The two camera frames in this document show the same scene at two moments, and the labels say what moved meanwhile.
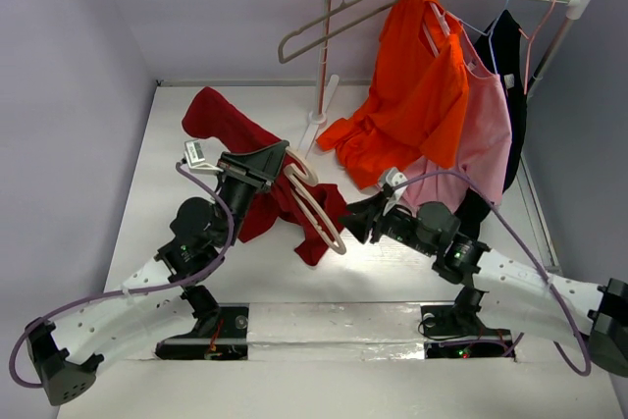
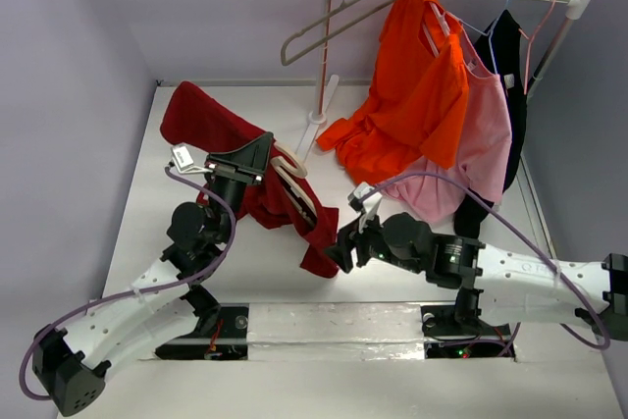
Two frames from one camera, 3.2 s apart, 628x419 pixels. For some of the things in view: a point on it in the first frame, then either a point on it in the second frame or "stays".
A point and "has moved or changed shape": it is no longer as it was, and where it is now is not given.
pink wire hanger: (531, 38) stays
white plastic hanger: (443, 19) stays
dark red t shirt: (277, 217) has moved or changed shape
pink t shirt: (485, 144) stays
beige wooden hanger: (300, 169) has moved or changed shape
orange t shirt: (418, 100) stays
